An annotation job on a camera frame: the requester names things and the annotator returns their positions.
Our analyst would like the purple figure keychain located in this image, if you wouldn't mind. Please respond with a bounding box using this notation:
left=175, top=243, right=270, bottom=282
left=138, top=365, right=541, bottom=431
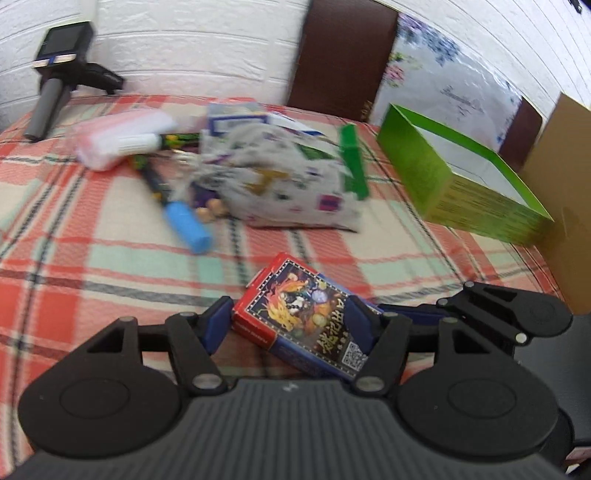
left=189, top=181, right=228, bottom=223

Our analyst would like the red blue card box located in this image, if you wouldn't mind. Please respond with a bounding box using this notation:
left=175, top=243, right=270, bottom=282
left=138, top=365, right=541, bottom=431
left=232, top=253, right=367, bottom=381

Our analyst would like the spare black handheld gripper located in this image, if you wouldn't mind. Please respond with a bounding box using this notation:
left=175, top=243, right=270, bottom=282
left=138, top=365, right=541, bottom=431
left=24, top=21, right=125, bottom=142

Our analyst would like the black white marker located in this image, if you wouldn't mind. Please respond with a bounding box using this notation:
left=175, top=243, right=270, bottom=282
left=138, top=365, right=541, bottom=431
left=117, top=133, right=200, bottom=155

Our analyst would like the pink pack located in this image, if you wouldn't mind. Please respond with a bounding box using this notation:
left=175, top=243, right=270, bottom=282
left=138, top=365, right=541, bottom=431
left=68, top=108, right=178, bottom=171

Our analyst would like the floral white pillow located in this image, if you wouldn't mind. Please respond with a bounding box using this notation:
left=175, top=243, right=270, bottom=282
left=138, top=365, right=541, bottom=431
left=370, top=13, right=522, bottom=151

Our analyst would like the floral grey fabric pouch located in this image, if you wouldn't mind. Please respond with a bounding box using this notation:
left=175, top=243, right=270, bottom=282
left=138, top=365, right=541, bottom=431
left=194, top=124, right=362, bottom=231

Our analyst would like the brown cardboard sheet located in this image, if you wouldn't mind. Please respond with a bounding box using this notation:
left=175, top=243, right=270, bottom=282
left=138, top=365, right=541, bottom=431
left=520, top=94, right=591, bottom=314

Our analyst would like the small green box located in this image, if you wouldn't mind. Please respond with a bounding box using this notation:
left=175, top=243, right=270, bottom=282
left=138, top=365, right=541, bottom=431
left=339, top=124, right=370, bottom=200

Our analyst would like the green cardboard box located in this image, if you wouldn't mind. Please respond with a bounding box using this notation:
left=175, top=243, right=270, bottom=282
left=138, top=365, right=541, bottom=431
left=377, top=104, right=554, bottom=245

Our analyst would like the white blue HP box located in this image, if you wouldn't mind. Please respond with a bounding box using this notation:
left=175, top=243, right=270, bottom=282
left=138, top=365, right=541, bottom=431
left=206, top=102, right=267, bottom=136

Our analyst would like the plaid red bed blanket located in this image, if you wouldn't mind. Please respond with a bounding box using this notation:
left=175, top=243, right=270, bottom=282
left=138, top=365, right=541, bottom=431
left=0, top=93, right=567, bottom=476

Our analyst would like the blue capped marker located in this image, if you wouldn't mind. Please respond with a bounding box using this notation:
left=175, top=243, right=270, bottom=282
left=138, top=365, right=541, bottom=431
left=130, top=155, right=212, bottom=254

